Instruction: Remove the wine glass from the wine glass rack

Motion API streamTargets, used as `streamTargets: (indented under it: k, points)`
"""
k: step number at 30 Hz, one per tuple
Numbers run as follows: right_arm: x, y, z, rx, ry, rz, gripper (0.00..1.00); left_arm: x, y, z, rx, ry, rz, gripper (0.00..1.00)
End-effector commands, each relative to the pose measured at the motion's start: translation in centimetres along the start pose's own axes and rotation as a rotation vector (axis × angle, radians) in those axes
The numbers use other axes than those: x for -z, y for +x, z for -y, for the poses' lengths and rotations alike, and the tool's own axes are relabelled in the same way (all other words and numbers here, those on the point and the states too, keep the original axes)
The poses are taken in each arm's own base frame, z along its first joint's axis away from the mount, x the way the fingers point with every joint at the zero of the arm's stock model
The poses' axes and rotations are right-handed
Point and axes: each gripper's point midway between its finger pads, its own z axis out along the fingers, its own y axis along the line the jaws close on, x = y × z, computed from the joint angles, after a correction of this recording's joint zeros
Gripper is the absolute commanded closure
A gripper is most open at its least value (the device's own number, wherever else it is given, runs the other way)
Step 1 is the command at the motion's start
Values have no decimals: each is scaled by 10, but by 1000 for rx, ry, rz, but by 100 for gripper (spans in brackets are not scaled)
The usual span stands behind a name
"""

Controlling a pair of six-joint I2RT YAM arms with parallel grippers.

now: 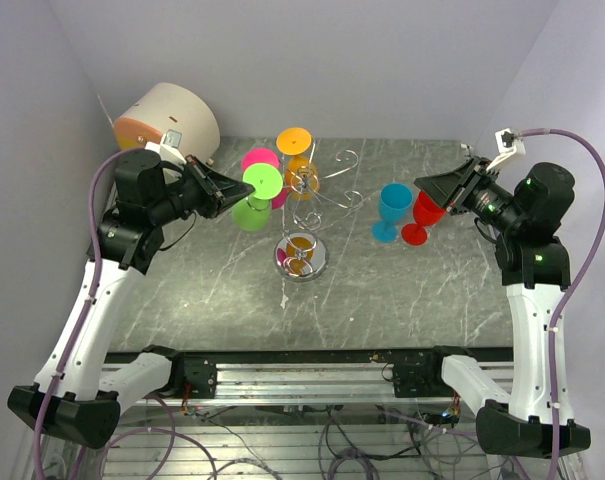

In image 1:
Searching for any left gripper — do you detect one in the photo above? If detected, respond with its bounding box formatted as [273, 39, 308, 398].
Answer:
[150, 154, 255, 225]

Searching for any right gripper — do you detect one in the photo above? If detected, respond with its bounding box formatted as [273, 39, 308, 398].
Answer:
[415, 155, 525, 232]

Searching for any green plastic wine glass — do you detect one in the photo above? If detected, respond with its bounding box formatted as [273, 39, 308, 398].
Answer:
[232, 163, 284, 232]

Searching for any red plastic wine glass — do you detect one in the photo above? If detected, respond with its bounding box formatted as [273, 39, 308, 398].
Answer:
[401, 191, 447, 246]

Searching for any pink plastic wine glass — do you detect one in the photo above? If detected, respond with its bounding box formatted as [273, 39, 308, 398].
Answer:
[241, 147, 287, 210]

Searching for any blue plastic wine glass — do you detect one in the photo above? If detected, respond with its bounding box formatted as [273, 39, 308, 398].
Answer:
[371, 183, 413, 243]

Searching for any orange plastic wine glass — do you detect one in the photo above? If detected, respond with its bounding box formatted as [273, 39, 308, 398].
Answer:
[276, 127, 320, 201]

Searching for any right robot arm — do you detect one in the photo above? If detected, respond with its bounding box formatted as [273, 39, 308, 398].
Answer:
[415, 157, 591, 459]

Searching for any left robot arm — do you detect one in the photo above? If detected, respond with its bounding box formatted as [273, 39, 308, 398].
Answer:
[8, 148, 255, 449]

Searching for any chrome wine glass rack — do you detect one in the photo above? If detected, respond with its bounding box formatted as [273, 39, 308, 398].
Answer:
[274, 146, 363, 282]

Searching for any round mini drawer cabinet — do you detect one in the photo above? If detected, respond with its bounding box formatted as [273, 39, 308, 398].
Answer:
[113, 82, 220, 162]

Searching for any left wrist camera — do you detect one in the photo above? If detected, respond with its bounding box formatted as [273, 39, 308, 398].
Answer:
[145, 130, 186, 166]

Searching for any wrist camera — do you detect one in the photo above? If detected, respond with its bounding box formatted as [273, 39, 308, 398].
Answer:
[486, 128, 526, 172]
[145, 130, 186, 166]

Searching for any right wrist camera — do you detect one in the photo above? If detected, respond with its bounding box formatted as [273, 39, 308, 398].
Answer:
[486, 128, 526, 172]

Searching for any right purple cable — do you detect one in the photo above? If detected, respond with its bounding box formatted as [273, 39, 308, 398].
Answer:
[511, 128, 605, 480]

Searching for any purple cable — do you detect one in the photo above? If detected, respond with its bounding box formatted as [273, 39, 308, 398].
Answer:
[34, 147, 153, 480]
[511, 128, 605, 480]

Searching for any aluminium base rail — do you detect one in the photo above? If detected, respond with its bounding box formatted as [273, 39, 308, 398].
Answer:
[96, 349, 518, 406]

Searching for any floor cable bundle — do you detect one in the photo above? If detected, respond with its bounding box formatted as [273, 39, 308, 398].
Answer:
[101, 399, 543, 480]

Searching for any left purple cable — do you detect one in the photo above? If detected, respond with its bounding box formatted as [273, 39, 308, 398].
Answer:
[34, 147, 153, 480]

